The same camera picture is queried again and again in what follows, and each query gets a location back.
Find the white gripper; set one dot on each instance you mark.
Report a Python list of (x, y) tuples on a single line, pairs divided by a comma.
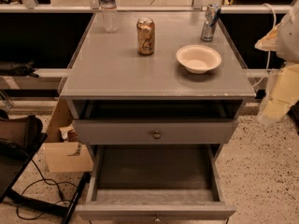
[(289, 39)]

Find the orange soda can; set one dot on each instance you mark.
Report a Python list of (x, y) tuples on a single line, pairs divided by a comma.
[(145, 36)]

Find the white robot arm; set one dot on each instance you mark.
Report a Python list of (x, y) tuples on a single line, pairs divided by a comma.
[(283, 38)]

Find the silver blue energy drink can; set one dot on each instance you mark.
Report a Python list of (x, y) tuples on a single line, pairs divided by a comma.
[(213, 12)]

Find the grey drawer cabinet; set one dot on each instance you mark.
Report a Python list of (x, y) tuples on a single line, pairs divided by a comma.
[(111, 80)]

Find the grey open middle drawer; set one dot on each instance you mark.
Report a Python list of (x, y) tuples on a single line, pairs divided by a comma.
[(154, 183)]

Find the grey top drawer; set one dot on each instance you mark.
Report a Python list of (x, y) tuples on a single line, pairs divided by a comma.
[(154, 132)]

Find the clear plastic water bottle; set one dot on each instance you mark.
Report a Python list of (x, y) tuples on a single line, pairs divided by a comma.
[(110, 15)]

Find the cardboard box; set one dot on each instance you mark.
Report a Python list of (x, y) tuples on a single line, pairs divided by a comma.
[(64, 154)]

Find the brown bag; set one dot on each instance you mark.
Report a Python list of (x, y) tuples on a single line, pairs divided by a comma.
[(23, 132)]

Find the black chair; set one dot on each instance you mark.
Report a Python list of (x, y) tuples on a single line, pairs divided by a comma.
[(13, 161)]

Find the metal railing frame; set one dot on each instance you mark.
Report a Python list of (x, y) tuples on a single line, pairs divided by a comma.
[(149, 3)]

